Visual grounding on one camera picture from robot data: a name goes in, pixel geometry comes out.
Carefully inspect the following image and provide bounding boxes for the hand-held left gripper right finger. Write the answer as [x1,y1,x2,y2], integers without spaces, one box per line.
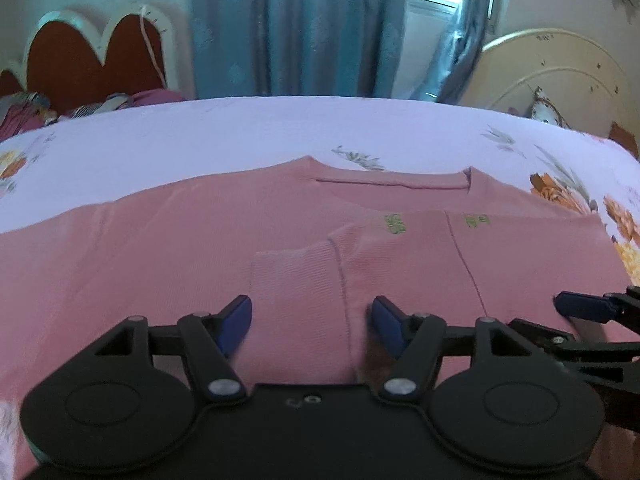
[368,295,542,404]

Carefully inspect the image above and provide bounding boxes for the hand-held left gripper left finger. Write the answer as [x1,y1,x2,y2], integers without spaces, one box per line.
[95,295,253,404]

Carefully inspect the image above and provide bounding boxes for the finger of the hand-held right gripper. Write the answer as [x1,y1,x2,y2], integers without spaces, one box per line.
[553,286,640,324]
[507,318,640,378]

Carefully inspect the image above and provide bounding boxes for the pink knit sweater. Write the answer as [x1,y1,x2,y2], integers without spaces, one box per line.
[0,156,640,480]

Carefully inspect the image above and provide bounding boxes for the floral white bed sheet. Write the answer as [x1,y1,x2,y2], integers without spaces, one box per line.
[0,95,640,480]

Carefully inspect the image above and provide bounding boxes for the patterned cushion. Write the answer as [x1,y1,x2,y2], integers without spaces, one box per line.
[529,86,572,127]

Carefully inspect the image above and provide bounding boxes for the pink pillow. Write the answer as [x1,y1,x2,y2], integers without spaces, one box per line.
[131,88,187,107]

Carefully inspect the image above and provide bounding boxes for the cream round headboard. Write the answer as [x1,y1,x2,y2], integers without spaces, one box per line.
[462,28,632,136]

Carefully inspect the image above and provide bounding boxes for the red headboard with white trim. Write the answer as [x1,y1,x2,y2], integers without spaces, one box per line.
[0,6,181,115]

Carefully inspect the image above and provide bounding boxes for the patterned blanket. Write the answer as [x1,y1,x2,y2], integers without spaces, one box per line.
[0,91,136,142]

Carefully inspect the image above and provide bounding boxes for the blue curtain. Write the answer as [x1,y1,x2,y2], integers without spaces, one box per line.
[187,0,502,103]

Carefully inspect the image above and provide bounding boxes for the white hanging cable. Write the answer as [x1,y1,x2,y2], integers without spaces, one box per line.
[140,5,167,90]

